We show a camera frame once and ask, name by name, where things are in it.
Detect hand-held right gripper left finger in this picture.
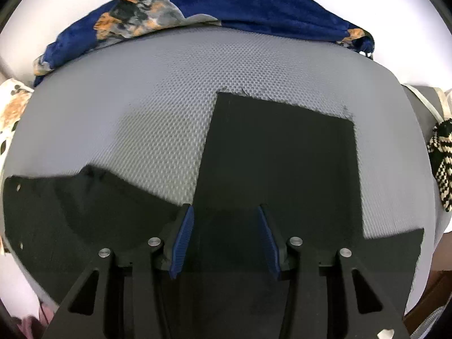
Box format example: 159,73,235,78
42,203,195,339

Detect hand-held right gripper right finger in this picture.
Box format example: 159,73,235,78
257,204,412,339

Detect black pants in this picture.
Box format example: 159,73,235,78
2,91,425,339

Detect grey mesh mattress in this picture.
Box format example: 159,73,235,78
0,26,446,311

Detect brown wooden furniture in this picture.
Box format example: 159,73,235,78
403,270,452,339

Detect person's pink clothing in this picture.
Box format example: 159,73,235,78
10,304,57,339

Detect black and cream striped cloth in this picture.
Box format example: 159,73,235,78
425,117,452,213

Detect white floral pillow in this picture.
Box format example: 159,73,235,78
0,78,35,170

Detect blue printed blanket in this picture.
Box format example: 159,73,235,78
32,0,375,87

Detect grey cloth with white strap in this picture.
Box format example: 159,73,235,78
401,84,452,149

